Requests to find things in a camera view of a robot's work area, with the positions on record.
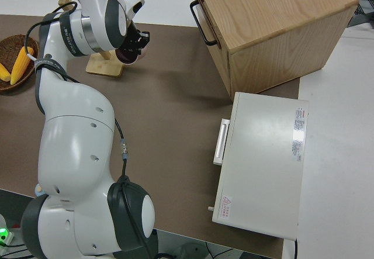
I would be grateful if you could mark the bamboo stand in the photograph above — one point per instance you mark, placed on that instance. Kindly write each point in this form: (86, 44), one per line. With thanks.
(102, 66)

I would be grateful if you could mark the black mesh object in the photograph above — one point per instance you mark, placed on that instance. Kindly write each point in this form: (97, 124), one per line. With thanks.
(362, 10)

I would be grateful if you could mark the yellow banana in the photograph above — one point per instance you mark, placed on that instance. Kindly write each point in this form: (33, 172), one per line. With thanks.
(3, 72)

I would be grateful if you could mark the yellow corn cob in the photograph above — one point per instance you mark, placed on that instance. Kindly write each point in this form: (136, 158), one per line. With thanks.
(20, 64)

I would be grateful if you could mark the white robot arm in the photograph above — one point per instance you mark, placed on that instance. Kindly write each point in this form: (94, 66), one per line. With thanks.
(76, 142)

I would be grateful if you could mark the pink mug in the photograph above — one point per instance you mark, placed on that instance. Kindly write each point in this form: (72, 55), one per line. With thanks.
(127, 58)

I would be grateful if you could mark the wooden cabinet box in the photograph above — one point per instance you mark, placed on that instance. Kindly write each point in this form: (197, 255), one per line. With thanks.
(277, 22)

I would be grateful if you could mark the brown table mat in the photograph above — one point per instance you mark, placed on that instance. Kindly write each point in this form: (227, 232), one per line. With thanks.
(175, 124)

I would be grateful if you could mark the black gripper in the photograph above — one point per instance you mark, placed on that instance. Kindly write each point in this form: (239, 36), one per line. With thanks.
(133, 39)

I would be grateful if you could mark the white toaster oven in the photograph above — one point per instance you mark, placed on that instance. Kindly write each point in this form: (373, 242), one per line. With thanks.
(263, 159)

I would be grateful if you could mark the wicker basket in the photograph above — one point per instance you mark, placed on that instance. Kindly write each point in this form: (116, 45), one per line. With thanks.
(8, 47)

